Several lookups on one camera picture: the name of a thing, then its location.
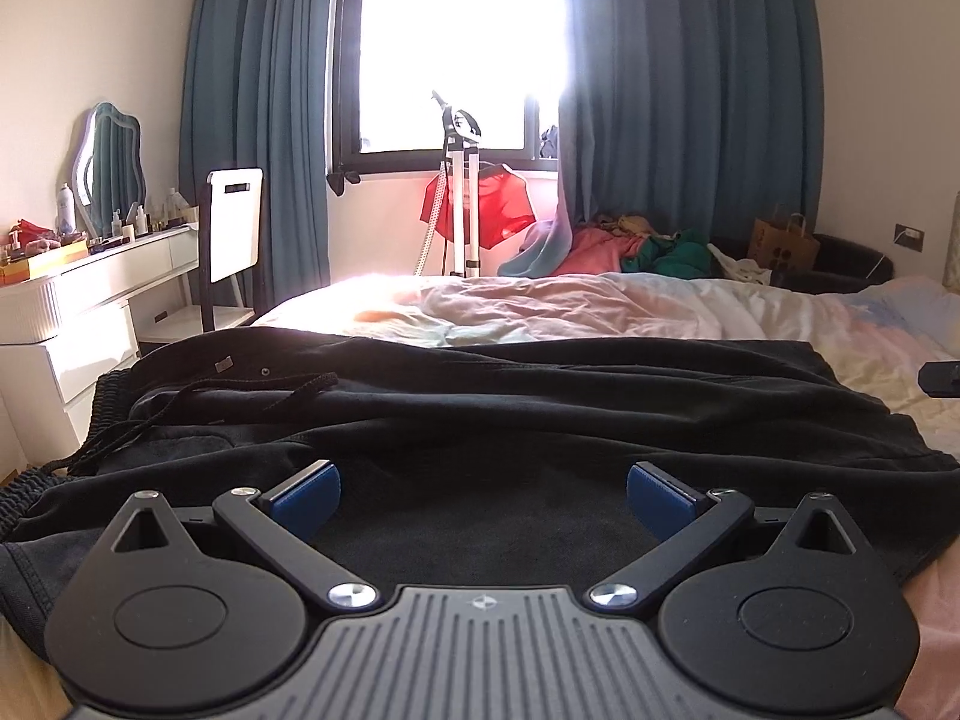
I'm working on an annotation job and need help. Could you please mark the white cloth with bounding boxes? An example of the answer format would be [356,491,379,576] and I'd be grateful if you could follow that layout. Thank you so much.
[707,243,772,287]

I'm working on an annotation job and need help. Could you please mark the dark framed window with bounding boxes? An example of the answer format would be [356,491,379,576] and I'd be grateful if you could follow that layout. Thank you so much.
[332,0,565,179]

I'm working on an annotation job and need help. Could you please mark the garment steamer stand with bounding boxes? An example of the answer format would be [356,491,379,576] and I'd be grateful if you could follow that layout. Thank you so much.
[415,89,485,280]

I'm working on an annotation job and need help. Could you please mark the beige cloth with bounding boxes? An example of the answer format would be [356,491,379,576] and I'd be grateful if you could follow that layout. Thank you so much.
[595,213,670,239]

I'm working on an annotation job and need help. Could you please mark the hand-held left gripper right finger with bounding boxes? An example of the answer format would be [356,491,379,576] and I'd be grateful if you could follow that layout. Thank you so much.
[585,461,875,612]

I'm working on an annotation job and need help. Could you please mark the brown paper bag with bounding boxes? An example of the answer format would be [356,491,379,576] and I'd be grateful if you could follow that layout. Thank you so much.
[751,213,821,272]

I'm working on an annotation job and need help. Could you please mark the blue curtain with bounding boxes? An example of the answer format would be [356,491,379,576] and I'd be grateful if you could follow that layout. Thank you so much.
[178,0,372,316]
[546,0,824,241]

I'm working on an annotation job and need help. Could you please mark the black armchair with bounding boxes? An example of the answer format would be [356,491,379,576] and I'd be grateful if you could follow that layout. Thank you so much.
[709,232,895,295]

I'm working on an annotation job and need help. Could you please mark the red garment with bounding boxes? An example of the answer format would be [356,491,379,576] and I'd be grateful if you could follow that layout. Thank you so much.
[418,163,538,251]

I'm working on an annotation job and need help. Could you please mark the pastel bed blanket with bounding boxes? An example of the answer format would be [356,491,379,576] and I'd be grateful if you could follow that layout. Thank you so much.
[0,270,960,720]

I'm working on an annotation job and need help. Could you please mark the orange box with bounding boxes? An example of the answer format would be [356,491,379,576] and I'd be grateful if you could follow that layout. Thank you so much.
[0,240,91,287]

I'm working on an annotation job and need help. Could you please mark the light blue cloth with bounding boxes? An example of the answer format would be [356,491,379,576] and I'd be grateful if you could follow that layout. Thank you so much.
[497,220,580,280]

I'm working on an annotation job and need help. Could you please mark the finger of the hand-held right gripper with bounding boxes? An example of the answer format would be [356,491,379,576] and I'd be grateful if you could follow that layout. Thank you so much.
[918,361,960,398]

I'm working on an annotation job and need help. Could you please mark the wavy framed mirror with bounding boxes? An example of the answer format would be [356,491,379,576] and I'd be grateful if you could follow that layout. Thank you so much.
[72,102,148,239]

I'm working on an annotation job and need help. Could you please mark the black pants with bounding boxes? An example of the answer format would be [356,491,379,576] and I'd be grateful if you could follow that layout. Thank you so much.
[0,335,960,642]

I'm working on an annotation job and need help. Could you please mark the pink cloth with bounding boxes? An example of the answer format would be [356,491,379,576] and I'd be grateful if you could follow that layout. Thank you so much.
[556,228,647,275]

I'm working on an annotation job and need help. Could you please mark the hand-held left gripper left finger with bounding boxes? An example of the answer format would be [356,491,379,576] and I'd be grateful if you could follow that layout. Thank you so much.
[97,460,383,612]

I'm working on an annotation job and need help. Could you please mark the white dressing table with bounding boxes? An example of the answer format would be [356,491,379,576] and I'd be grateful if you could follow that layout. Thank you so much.
[0,225,203,460]

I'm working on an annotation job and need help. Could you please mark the white backed chair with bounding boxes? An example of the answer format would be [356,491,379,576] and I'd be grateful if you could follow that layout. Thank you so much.
[135,168,266,347]

